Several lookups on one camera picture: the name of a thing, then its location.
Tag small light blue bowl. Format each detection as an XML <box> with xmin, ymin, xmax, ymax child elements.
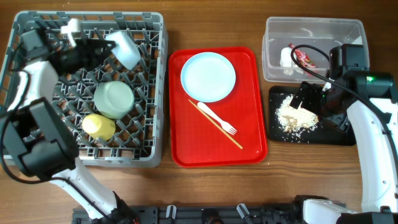
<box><xmin>105</xmin><ymin>30</ymin><xmax>141</xmax><ymax>70</ymax></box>

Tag rice food scraps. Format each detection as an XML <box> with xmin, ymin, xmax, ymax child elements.
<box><xmin>275</xmin><ymin>95</ymin><xmax>319</xmax><ymax>140</ymax></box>

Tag red snack wrapper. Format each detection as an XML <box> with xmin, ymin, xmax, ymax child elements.
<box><xmin>294</xmin><ymin>49</ymin><xmax>317</xmax><ymax>68</ymax></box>

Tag green saucer bowl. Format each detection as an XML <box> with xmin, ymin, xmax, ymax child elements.
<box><xmin>94</xmin><ymin>81</ymin><xmax>134</xmax><ymax>119</ymax></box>

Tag yellow plastic cup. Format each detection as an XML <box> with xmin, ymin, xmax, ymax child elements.
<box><xmin>81</xmin><ymin>114</ymin><xmax>116</xmax><ymax>140</ymax></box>

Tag wooden chopstick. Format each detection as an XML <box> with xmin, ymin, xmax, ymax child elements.
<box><xmin>189</xmin><ymin>100</ymin><xmax>243</xmax><ymax>150</ymax></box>

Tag large light blue plate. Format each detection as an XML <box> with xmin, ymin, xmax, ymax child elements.
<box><xmin>180</xmin><ymin>52</ymin><xmax>236</xmax><ymax>103</ymax></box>

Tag white plastic fork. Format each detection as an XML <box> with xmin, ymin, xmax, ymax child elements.
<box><xmin>197</xmin><ymin>101</ymin><xmax>238</xmax><ymax>135</ymax></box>

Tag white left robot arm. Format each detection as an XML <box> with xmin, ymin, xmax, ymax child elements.
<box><xmin>1</xmin><ymin>29</ymin><xmax>139</xmax><ymax>223</ymax></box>

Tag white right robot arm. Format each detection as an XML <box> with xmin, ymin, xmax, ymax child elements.
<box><xmin>290</xmin><ymin>44</ymin><xmax>397</xmax><ymax>223</ymax></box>

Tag black waste tray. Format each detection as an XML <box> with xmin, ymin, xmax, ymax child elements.
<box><xmin>268</xmin><ymin>86</ymin><xmax>356</xmax><ymax>146</ymax></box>

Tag grey dishwasher rack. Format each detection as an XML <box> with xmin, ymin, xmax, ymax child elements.
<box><xmin>1</xmin><ymin>11</ymin><xmax>168</xmax><ymax>167</ymax></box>

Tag crumpled white napkin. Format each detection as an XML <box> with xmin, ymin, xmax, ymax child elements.
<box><xmin>280</xmin><ymin>47</ymin><xmax>297</xmax><ymax>75</ymax></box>

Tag clear plastic bin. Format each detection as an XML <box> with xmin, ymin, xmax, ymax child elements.
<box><xmin>262</xmin><ymin>17</ymin><xmax>370</xmax><ymax>83</ymax></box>

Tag red plastic tray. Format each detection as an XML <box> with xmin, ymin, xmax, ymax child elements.
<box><xmin>169</xmin><ymin>47</ymin><xmax>268</xmax><ymax>167</ymax></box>

